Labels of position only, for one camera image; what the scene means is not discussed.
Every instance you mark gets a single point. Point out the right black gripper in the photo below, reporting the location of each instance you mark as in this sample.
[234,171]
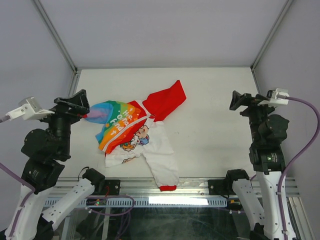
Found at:
[246,99]

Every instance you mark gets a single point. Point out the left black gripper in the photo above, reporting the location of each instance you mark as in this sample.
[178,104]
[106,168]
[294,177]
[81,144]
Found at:
[79,100]

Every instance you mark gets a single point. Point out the white red rainbow kids jacket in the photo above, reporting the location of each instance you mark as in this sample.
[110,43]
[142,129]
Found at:
[134,129]

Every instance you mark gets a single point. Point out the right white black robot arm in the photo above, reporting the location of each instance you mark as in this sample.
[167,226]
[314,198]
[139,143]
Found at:
[269,218]

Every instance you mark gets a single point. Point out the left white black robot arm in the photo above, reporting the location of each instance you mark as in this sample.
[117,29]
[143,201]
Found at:
[47,150]

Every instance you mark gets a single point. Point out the small black connector box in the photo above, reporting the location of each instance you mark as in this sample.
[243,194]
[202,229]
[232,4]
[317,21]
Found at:
[234,205]

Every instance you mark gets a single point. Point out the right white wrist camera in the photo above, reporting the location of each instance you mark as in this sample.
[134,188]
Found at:
[276,98]

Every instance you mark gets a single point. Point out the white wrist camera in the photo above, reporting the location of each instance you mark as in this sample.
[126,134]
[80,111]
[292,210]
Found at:
[276,98]
[29,109]

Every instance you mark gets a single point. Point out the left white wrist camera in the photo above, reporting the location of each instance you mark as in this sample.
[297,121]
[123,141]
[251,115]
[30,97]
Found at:
[29,109]

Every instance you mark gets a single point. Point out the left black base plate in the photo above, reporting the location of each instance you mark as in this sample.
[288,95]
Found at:
[108,187]

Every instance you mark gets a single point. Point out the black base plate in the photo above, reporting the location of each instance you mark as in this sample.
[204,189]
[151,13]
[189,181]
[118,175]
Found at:
[220,187]
[108,187]

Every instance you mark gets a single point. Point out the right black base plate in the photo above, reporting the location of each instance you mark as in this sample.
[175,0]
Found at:
[220,187]

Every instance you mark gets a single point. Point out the aluminium mounting rail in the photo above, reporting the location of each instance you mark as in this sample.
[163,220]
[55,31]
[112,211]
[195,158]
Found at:
[145,187]

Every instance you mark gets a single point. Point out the white slotted cable duct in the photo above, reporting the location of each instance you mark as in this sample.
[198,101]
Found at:
[155,201]

